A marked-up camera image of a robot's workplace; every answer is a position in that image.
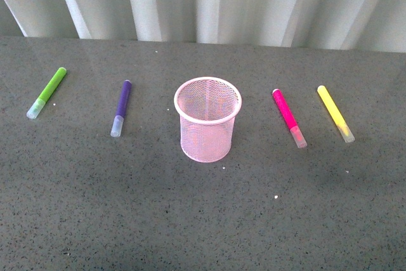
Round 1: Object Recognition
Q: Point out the purple highlighter pen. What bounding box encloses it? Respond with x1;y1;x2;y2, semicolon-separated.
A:
110;79;132;138

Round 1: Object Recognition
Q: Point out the pink highlighter pen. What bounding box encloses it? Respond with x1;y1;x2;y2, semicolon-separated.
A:
272;88;307;149

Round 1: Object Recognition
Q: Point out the pink mesh pen cup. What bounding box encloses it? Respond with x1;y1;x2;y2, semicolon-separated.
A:
174;77;242;162

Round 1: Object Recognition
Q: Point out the yellow highlighter pen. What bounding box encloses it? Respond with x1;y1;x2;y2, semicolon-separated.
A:
317;85;355;143

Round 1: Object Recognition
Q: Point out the green highlighter pen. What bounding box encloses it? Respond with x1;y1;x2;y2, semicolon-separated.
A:
26;67;67;119

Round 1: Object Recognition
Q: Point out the white pleated curtain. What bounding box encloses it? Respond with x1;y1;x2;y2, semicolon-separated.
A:
1;0;405;52

